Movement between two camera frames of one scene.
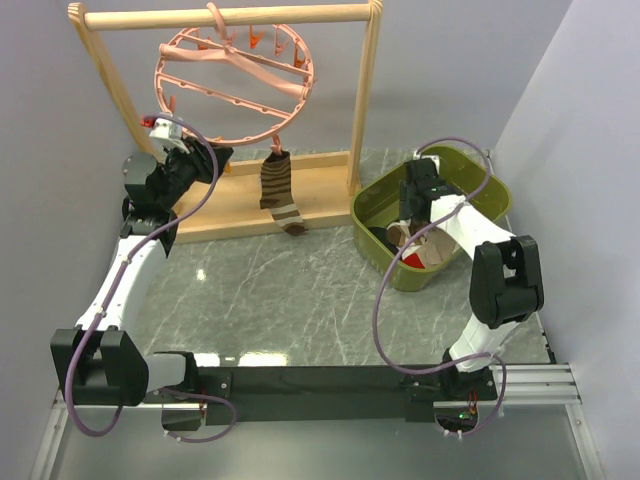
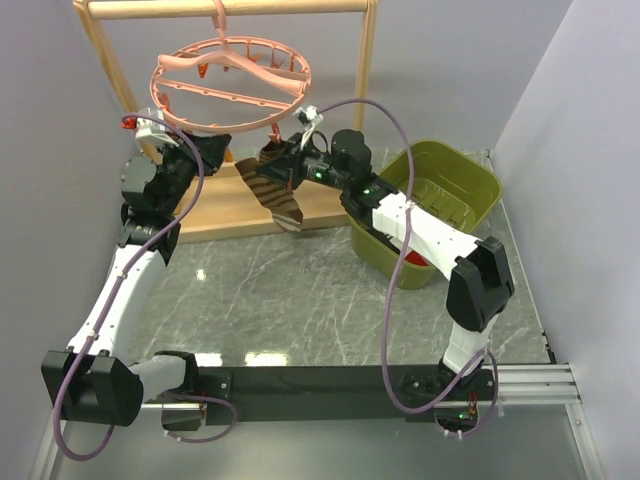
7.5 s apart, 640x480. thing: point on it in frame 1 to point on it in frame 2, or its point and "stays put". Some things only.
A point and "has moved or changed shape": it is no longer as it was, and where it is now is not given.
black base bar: x=327 y=395 stays put
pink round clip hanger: x=236 y=85 has moved or changed shape
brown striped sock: x=276 y=194 has moved or changed shape
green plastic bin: x=467 y=173 stays put
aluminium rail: x=537 y=384 stays put
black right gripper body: x=405 y=206 to x=311 y=166
